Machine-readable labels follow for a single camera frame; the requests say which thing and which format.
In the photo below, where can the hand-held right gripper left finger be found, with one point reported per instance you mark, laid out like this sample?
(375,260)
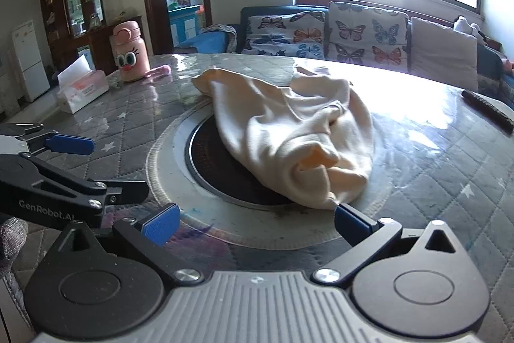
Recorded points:
(161,222)

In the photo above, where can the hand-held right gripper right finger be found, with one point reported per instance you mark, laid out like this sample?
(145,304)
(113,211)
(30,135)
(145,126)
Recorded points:
(353,220)

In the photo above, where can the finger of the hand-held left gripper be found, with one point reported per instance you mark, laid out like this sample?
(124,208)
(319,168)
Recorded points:
(124,192)
(69,144)

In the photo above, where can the cream knit garment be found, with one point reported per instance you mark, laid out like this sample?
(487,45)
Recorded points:
(273,126)

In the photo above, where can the person's left forearm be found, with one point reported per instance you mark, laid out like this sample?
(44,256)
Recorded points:
(12,238)

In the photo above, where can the white tissue box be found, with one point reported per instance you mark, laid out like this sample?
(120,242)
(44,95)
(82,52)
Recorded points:
(82,90)

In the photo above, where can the round black hotplate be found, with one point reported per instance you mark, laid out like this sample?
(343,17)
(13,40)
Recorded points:
(209,162)

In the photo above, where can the white refrigerator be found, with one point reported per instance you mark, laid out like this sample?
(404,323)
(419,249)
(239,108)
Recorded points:
(30,61)

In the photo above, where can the pink cartoon face bottle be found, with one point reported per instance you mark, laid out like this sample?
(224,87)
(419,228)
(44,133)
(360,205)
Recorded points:
(130,53)

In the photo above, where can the dark wooden display cabinet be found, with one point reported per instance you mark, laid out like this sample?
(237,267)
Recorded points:
(54,5)

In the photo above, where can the blue cabinet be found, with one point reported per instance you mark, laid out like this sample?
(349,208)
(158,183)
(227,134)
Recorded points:
(184,21)

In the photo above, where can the black remote control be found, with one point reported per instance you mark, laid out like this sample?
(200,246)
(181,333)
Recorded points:
(486,108)

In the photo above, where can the tall butterfly print cushion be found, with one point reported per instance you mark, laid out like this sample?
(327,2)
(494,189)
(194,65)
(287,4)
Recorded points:
(361,33)

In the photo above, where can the grey blanket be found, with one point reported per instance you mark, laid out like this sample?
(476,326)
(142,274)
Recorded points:
(225,33)

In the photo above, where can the plain white cushion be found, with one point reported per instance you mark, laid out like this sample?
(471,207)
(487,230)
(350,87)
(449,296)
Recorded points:
(441,49)

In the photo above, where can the wide butterfly print cushion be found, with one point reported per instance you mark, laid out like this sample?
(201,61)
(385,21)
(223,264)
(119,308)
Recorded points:
(281,33)

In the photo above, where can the white plush toy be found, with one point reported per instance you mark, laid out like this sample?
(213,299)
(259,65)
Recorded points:
(466,25)

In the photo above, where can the blue sofa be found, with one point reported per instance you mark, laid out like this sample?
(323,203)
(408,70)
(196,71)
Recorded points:
(257,10)

